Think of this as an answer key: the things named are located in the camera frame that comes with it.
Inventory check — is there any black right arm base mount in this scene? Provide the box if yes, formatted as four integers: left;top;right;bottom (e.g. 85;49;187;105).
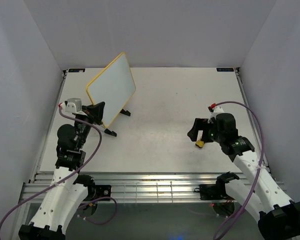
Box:
193;184;229;201

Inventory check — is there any metal wire whiteboard stand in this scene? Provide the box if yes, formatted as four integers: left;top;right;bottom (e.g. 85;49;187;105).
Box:
103;109;132;138

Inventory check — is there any blue label sticker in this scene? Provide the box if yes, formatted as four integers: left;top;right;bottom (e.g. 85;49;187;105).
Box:
68;68;86;73
216;67;234;72

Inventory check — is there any aluminium frame rail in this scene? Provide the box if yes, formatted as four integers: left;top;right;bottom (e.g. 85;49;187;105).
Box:
18;172;291;205

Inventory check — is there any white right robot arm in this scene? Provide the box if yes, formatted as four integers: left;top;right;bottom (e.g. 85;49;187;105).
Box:
187;113;300;240

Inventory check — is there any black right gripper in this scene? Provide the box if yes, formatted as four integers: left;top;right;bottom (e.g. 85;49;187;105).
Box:
187;118;224;144

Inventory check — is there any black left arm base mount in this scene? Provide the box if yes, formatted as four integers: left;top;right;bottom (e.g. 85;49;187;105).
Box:
86;184;112;201

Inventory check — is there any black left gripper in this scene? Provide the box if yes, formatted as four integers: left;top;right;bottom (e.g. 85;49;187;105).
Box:
74;101;106;149

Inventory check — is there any black yellow whiteboard eraser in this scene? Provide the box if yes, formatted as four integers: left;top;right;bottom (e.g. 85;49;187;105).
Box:
195;140;205;149

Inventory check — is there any blue label sticker left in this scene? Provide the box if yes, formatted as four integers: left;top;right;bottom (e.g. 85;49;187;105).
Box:
68;68;86;73

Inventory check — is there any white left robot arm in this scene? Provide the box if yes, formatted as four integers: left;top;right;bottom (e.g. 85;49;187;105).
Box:
18;98;106;240

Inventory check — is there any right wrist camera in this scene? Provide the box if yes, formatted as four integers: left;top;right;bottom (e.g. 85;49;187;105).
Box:
207;103;224;124

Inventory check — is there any yellow framed small whiteboard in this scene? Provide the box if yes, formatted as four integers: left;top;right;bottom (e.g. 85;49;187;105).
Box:
85;52;136;128

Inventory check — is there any blue label sticker right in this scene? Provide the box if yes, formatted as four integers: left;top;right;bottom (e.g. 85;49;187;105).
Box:
216;67;234;72

